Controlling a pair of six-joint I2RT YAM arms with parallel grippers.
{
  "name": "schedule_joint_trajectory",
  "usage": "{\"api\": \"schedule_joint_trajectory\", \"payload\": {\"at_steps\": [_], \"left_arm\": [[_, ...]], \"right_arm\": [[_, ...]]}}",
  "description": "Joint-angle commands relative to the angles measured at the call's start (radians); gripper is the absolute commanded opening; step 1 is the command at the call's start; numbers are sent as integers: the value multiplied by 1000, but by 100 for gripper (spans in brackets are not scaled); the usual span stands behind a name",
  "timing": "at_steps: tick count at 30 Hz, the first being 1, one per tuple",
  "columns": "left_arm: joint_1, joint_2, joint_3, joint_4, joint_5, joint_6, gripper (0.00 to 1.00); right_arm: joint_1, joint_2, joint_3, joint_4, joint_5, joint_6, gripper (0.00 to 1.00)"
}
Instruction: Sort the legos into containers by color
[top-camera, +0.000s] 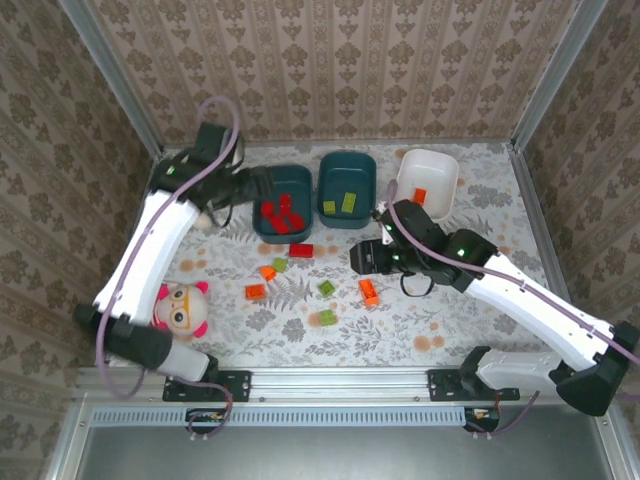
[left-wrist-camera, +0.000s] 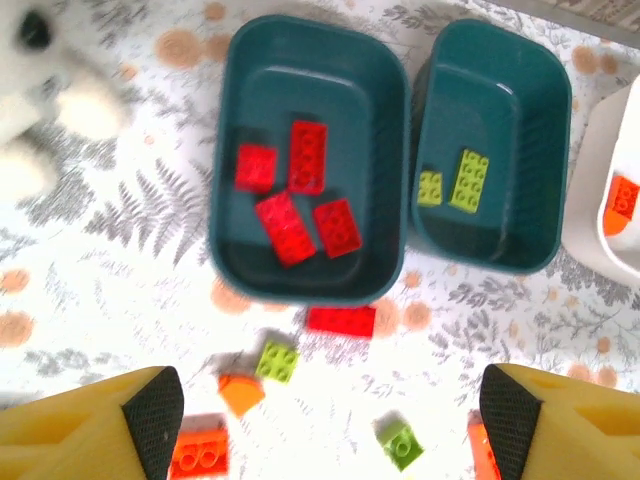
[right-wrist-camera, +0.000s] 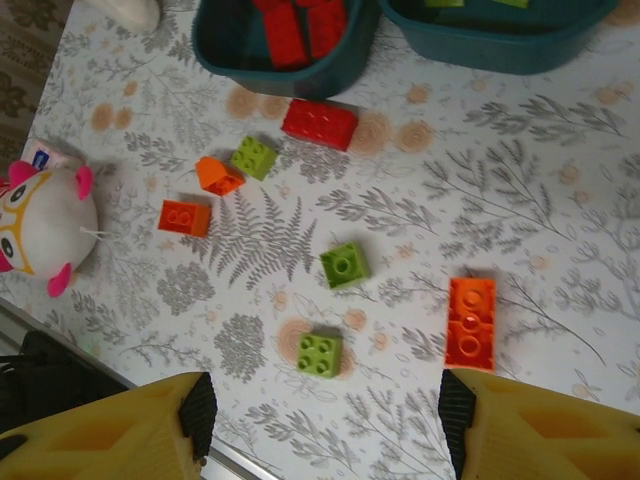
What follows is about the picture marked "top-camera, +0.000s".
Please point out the small orange lego piece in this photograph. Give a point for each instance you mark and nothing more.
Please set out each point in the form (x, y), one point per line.
(268, 272)

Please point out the white plastic container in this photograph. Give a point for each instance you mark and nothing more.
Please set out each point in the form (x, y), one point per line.
(430, 170)

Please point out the long green lego brick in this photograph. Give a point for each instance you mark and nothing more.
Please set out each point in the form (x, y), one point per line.
(348, 202)

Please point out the aluminium back rail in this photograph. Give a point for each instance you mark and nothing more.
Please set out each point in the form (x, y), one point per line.
(350, 144)

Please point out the teal plastic container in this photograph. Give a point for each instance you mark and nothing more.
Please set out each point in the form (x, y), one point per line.
(345, 172)
(300, 180)

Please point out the white teddy bear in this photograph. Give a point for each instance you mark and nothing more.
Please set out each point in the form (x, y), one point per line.
(202, 221)

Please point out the pink plush toy with glasses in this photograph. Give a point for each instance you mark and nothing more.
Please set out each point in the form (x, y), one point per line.
(182, 310)

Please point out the small connector board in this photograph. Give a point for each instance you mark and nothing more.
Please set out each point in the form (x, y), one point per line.
(210, 415)
(482, 414)

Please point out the aluminium frame post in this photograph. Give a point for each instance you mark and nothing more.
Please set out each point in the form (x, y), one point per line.
(555, 75)
(115, 85)

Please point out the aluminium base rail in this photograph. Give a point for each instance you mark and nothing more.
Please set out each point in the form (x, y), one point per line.
(340, 382)

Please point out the grey metal panel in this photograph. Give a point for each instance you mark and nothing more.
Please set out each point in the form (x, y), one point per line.
(350, 455)

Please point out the long orange lego brick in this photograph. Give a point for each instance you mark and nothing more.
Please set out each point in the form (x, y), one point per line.
(368, 292)

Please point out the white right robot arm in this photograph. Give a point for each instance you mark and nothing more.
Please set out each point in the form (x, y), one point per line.
(540, 310)

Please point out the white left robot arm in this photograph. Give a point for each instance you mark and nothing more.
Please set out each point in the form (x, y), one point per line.
(145, 260)

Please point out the floral table cover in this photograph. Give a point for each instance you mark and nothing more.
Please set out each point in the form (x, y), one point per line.
(350, 340)

